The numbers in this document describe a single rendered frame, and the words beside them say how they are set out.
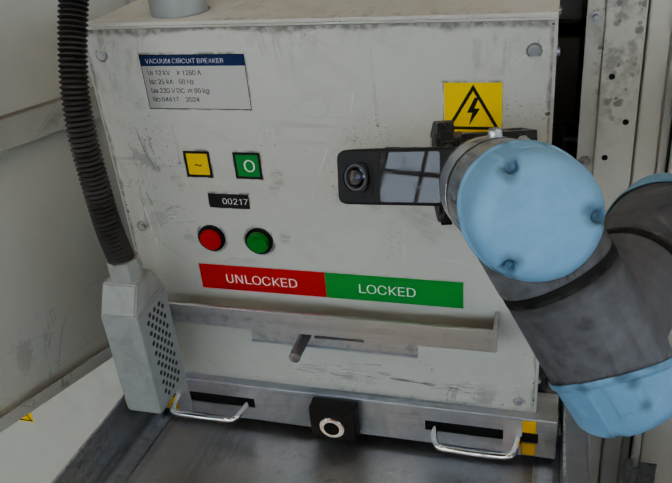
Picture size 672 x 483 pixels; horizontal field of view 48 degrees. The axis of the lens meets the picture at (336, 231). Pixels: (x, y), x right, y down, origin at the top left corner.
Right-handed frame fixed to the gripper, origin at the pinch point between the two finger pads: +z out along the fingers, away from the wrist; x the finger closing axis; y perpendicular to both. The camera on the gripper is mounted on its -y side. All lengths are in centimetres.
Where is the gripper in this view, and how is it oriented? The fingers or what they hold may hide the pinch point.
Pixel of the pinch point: (432, 163)
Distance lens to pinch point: 75.7
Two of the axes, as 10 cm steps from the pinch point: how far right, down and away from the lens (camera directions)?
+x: -0.6, -9.8, -1.7
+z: 0.2, -1.7, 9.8
